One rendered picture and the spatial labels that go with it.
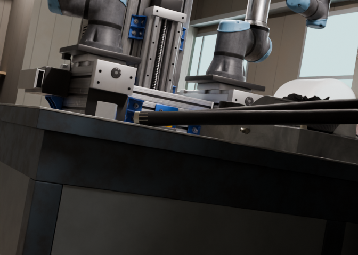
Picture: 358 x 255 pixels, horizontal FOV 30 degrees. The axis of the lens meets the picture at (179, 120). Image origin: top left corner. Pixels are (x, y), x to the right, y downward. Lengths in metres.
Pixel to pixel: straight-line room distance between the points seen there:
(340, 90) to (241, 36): 3.02
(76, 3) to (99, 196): 1.15
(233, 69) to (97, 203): 1.30
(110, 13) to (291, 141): 0.93
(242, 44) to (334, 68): 3.78
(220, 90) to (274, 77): 4.65
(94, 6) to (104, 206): 1.15
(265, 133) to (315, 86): 3.69
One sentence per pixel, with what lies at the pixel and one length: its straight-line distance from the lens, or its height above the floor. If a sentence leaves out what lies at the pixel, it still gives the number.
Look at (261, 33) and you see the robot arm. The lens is 2.59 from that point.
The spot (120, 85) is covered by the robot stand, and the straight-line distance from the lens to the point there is 2.11.
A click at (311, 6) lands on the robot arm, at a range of 2.40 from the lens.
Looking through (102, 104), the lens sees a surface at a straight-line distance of 1.79.
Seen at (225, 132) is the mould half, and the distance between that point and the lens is 1.84.
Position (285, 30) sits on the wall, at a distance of 7.06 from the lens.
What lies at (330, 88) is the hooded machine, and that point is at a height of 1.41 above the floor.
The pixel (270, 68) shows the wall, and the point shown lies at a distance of 7.12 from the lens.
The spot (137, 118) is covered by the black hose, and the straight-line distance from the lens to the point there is 1.36.
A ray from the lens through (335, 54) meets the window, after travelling 6.26.
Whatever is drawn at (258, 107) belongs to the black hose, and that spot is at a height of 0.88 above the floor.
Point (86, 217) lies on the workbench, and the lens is 1.23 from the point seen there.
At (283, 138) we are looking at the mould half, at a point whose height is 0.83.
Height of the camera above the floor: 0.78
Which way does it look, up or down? 2 degrees up
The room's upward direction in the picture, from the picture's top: 10 degrees clockwise
